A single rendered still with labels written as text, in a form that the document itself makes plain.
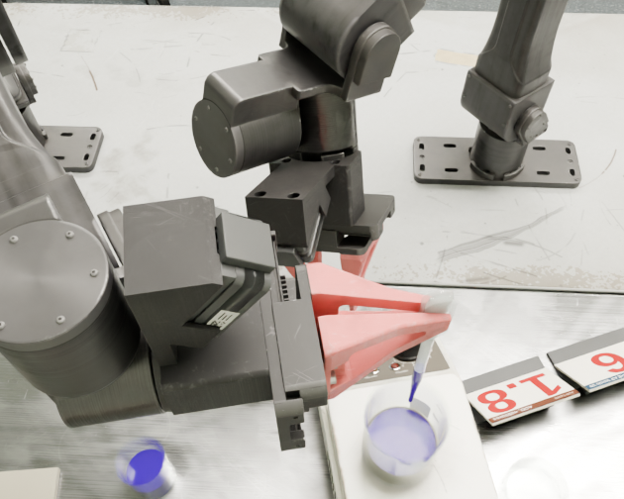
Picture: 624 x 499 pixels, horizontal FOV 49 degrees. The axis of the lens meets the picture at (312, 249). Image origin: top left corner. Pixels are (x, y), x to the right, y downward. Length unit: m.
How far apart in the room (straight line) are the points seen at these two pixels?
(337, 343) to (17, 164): 0.21
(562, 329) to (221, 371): 0.50
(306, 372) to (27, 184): 0.19
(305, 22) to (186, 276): 0.27
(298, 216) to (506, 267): 0.38
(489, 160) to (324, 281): 0.51
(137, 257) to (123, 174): 0.61
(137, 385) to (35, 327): 0.08
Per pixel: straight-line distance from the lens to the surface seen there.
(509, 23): 0.70
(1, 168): 0.42
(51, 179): 0.41
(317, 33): 0.48
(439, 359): 0.66
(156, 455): 0.67
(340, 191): 0.52
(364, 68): 0.47
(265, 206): 0.47
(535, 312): 0.77
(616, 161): 0.93
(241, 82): 0.48
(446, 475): 0.59
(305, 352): 0.32
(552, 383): 0.71
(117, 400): 0.35
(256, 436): 0.69
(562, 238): 0.83
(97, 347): 0.30
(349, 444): 0.59
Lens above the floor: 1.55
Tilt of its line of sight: 56 degrees down
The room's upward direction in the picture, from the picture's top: 2 degrees counter-clockwise
